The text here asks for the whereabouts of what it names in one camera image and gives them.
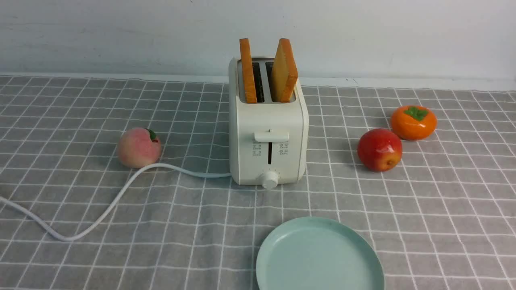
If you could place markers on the red apple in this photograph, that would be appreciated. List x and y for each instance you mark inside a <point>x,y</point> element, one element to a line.
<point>379,150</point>

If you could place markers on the white two-slot toaster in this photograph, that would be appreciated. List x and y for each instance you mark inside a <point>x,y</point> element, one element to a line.
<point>267,140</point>

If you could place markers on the grey checked tablecloth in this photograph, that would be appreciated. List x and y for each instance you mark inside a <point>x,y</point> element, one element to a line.
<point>442,219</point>

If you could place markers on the orange persimmon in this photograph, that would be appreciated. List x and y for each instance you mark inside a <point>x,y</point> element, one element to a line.
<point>413,122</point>

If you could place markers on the light green plate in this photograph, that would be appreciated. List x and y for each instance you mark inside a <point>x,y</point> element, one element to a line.
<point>316,253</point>

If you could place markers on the toast slice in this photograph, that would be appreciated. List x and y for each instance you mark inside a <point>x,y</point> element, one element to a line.
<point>247,71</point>
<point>284,74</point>

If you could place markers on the pink peach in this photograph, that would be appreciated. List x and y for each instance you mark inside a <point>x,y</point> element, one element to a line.
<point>139,147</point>

